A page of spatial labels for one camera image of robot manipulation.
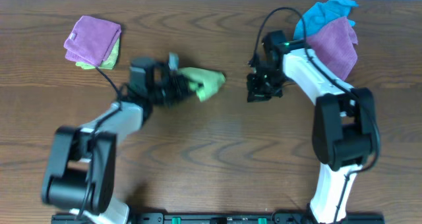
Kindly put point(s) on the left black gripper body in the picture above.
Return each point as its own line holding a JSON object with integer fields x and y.
{"x": 184, "y": 86}

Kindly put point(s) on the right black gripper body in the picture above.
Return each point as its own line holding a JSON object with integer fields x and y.
{"x": 267, "y": 85}

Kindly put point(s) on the green microfiber cloth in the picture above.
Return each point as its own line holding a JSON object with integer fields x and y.
{"x": 205, "y": 83}

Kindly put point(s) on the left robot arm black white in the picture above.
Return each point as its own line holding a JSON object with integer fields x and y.
{"x": 80, "y": 171}

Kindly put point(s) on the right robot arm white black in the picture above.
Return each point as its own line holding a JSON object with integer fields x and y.
{"x": 344, "y": 132}

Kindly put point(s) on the folded green cloth under purple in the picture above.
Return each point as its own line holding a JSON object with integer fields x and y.
{"x": 108, "y": 64}

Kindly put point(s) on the crumpled purple cloth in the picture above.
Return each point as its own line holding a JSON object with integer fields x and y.
{"x": 334, "y": 45}

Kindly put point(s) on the crumpled blue cloth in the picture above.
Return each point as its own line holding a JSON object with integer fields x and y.
{"x": 320, "y": 14}

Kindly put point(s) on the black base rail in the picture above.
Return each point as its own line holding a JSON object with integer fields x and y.
{"x": 230, "y": 218}

